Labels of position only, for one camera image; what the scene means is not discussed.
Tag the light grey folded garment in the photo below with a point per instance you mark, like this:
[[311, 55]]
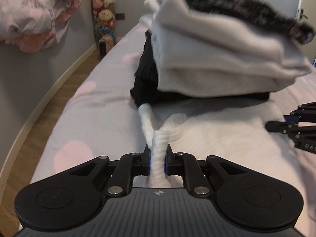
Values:
[[228, 32]]

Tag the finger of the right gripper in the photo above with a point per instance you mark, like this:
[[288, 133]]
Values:
[[304, 113], [284, 127]]

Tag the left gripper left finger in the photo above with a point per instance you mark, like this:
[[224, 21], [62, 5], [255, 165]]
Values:
[[73, 197]]

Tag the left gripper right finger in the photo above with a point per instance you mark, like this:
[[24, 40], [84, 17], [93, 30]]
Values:
[[246, 198]]

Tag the plush toy column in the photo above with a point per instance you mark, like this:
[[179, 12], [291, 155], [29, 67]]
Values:
[[104, 16]]

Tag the crumpled pink grey duvet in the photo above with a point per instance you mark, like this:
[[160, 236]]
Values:
[[33, 25]]

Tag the black floral folded garment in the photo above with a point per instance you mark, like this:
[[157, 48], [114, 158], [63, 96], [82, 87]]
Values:
[[257, 13]]

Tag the grey folded sweater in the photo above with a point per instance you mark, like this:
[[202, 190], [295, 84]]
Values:
[[199, 69]]

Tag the white textured garment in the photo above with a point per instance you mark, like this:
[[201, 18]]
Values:
[[235, 134]]

